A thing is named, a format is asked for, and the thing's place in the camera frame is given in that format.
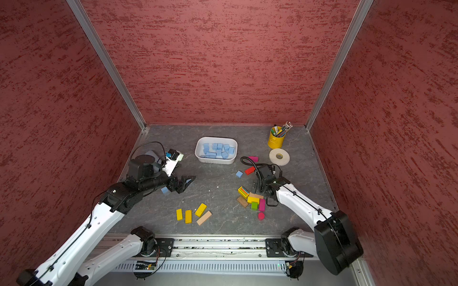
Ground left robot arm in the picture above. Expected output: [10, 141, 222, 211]
[16, 149, 195, 286]

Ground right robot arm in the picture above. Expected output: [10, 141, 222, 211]
[255, 165, 364, 275]

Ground red block right cluster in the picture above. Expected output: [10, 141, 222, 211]
[245, 166, 256, 175]

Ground tan block right cluster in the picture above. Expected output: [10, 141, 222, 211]
[249, 193, 264, 199]

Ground white tape roll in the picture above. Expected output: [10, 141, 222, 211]
[269, 148, 291, 166]

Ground magenta long block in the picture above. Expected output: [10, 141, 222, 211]
[258, 199, 266, 212]

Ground yellow long block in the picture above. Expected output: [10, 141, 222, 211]
[195, 203, 207, 218]

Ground yellow block right cluster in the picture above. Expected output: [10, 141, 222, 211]
[247, 196, 260, 204]

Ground striped yellow block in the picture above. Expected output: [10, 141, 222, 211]
[237, 187, 249, 200]

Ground brown wooden block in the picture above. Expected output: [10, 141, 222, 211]
[237, 196, 249, 208]

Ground long tan wooden block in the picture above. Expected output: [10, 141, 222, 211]
[196, 211, 212, 226]

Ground yellow pen holder can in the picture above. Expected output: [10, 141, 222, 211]
[268, 125, 285, 149]

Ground white plastic tray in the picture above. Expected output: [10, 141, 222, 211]
[194, 137, 238, 164]

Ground pens in can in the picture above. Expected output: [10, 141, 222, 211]
[270, 122, 293, 138]

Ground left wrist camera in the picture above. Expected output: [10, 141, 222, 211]
[162, 149, 184, 176]

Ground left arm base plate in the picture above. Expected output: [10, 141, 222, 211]
[155, 238, 175, 257]

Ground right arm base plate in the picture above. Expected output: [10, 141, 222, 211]
[265, 238, 317, 260]

